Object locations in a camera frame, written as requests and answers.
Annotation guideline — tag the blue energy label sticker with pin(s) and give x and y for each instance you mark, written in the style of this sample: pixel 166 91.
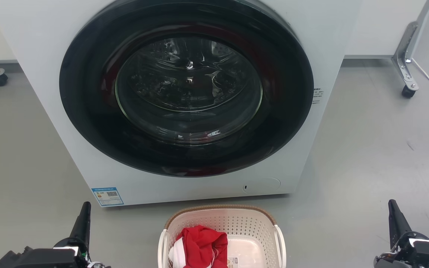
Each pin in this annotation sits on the blue energy label sticker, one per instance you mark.
pixel 107 196

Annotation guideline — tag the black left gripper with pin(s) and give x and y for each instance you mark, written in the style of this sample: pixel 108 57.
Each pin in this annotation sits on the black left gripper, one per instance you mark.
pixel 43 257

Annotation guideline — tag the silver metal stand leg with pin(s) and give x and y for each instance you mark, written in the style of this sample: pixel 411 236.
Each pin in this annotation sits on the silver metal stand leg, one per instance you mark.
pixel 408 48

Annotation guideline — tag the round black washer door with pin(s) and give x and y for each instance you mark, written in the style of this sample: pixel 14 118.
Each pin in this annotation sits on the round black washer door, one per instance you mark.
pixel 88 111

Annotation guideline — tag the red garment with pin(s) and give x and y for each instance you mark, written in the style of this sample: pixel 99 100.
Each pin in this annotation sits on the red garment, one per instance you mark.
pixel 203 243

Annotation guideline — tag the white printed label sticker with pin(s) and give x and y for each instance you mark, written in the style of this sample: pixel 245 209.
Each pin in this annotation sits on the white printed label sticker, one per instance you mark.
pixel 233 261

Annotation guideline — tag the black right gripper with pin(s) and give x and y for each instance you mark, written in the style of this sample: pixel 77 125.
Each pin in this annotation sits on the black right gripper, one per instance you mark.
pixel 423 253

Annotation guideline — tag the white front-load washing machine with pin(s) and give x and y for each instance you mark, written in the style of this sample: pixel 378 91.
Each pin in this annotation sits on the white front-load washing machine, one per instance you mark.
pixel 47 93

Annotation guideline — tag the white garment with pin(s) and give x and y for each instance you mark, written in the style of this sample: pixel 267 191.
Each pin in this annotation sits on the white garment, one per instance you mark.
pixel 176 255

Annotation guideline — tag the white perforated laundry basket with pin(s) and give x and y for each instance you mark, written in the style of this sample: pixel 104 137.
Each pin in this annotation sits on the white perforated laundry basket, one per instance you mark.
pixel 253 227

